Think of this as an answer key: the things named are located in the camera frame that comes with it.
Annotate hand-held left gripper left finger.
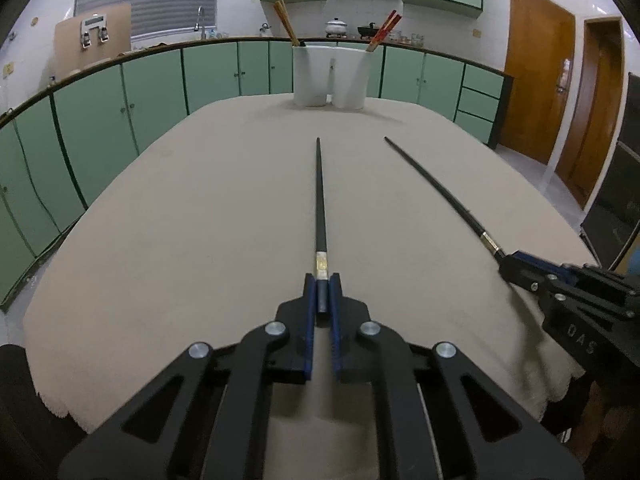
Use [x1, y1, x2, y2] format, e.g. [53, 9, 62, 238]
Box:
[57, 272, 319, 480]

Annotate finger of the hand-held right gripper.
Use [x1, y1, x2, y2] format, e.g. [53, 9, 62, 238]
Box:
[499, 255, 601, 313]
[515, 251, 640, 297]

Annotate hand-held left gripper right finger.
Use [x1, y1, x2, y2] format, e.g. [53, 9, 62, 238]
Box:
[327, 272, 586, 480]

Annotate black chopstick with gold band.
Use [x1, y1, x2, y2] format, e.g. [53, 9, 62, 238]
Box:
[383, 136, 507, 262]
[314, 136, 331, 313]

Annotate white double utensil holder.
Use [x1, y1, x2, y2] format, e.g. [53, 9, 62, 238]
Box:
[291, 44, 374, 110]

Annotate red patterned chopstick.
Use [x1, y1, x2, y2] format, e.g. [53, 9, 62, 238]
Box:
[366, 19, 401, 54]
[368, 11, 402, 53]
[366, 9, 398, 53]
[369, 15, 404, 53]

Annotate plain wooden chopstick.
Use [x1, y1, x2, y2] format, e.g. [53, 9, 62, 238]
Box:
[278, 0, 301, 47]
[272, 1, 297, 47]

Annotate person's right forearm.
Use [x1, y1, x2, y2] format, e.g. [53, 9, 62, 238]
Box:
[575, 380, 640, 461]

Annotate black appliance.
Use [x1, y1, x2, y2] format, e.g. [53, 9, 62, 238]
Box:
[580, 72, 640, 271]

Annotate beige tablecloth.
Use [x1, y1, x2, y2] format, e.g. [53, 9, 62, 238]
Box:
[22, 92, 601, 436]

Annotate wooden door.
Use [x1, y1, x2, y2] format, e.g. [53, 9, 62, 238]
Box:
[555, 16, 626, 209]
[500, 0, 576, 165]

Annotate green lower kitchen cabinets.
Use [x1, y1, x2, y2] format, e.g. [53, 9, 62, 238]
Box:
[0, 37, 515, 311]

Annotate brown cardboard board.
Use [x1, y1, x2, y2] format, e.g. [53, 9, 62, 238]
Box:
[54, 3, 133, 79]

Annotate white bracket device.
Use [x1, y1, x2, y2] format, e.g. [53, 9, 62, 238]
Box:
[80, 14, 110, 50]

